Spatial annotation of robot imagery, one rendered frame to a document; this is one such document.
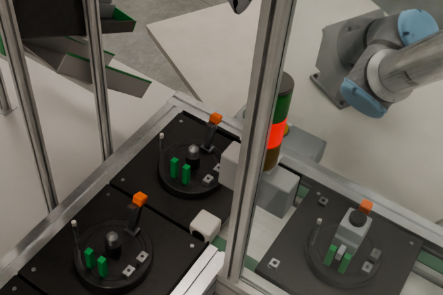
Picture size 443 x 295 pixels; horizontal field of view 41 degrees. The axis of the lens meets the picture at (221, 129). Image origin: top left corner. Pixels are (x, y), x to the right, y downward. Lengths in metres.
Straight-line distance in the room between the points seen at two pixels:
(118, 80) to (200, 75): 0.39
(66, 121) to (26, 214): 0.27
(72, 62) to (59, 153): 0.34
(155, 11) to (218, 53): 1.61
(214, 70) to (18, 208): 0.63
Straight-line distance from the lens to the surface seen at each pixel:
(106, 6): 1.19
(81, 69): 1.15
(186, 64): 1.61
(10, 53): 0.95
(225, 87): 1.55
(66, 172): 1.37
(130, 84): 1.27
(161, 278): 1.08
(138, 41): 3.04
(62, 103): 1.52
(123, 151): 1.26
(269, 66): 0.68
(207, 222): 1.12
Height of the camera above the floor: 1.92
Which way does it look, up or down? 47 degrees down
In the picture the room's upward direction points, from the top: 6 degrees clockwise
